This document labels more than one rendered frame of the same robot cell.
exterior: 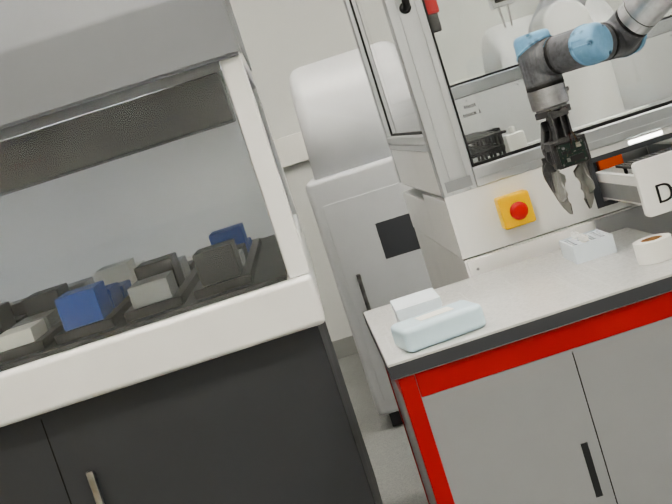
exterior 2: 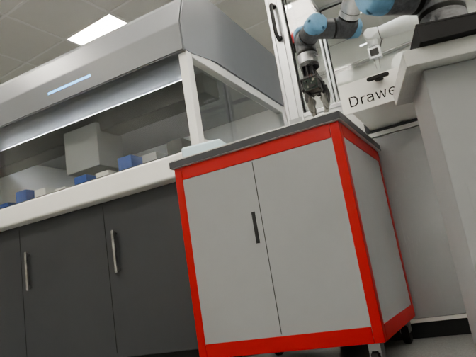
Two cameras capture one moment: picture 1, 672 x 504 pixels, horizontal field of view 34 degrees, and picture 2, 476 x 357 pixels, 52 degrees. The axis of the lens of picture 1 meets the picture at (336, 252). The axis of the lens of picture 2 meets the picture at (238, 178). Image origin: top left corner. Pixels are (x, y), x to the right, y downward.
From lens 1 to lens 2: 1.38 m
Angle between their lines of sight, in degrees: 33
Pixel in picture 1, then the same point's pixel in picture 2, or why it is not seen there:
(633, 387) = (280, 183)
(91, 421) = (118, 210)
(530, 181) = not seen: hidden behind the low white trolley
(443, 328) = (199, 148)
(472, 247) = not seen: hidden behind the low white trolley
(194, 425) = (153, 216)
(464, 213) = not seen: hidden behind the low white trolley
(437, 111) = (289, 86)
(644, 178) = (343, 94)
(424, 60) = (285, 61)
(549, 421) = (237, 197)
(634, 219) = (386, 141)
